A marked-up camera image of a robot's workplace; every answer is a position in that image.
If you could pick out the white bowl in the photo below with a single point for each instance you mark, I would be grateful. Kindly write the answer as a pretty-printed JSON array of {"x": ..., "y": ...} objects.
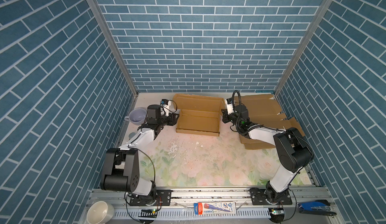
[{"x": 100, "y": 213}]

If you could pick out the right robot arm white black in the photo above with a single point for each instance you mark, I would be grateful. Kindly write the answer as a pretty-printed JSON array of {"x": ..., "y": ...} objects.
[{"x": 293, "y": 151}]

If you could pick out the left controller board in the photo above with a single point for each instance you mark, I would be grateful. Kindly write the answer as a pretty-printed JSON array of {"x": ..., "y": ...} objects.
[{"x": 147, "y": 216}]

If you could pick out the toothpaste package red blue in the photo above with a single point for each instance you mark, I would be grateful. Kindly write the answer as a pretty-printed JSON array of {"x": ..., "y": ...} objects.
[{"x": 214, "y": 208}]

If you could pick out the controller board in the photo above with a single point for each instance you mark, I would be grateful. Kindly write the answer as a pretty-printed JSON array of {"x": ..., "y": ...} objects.
[
  {"x": 276, "y": 215},
  {"x": 147, "y": 216}
]

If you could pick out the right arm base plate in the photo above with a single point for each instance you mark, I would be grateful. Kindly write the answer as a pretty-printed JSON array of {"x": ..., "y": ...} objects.
[{"x": 261, "y": 197}]

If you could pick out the small jar with lid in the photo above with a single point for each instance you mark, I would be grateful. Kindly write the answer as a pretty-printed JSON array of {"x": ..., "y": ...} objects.
[{"x": 132, "y": 134}]

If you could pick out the aluminium rail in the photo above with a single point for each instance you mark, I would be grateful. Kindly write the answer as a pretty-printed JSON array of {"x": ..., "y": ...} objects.
[{"x": 181, "y": 209}]

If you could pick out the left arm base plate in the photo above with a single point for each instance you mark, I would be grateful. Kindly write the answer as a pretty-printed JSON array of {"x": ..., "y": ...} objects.
[{"x": 164, "y": 197}]

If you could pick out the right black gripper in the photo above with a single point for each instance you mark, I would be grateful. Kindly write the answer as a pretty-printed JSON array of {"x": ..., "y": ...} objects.
[{"x": 225, "y": 115}]

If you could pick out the blue stapler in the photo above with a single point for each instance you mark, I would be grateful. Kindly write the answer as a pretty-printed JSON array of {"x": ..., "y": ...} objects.
[{"x": 317, "y": 207}]

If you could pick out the flat brown cardboard box stack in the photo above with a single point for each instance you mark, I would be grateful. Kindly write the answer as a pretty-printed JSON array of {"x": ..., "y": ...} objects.
[{"x": 264, "y": 110}]

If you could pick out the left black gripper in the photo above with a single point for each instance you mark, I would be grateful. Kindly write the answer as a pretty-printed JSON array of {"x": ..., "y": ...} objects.
[{"x": 172, "y": 120}]

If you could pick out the lavender mug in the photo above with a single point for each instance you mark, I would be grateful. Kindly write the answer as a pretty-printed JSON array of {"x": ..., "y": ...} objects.
[{"x": 137, "y": 116}]

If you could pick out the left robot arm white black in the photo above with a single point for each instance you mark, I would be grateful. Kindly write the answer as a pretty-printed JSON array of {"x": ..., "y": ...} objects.
[{"x": 121, "y": 168}]

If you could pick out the right controller board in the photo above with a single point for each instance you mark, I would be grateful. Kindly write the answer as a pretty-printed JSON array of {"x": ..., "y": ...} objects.
[{"x": 276, "y": 215}]

